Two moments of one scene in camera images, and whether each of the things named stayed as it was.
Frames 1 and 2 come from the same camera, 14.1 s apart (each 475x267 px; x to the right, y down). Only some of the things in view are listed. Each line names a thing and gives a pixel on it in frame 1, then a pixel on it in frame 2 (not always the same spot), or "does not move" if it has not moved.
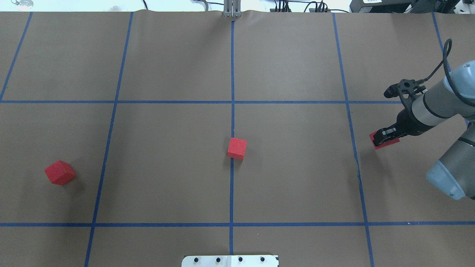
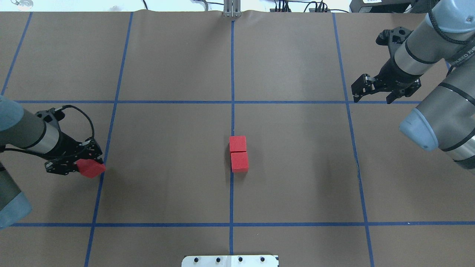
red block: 383,144 -> 239,162
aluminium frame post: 232,8 does not move
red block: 237,148 does not move
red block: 59,172 -> 90,168
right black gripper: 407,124 -> 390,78
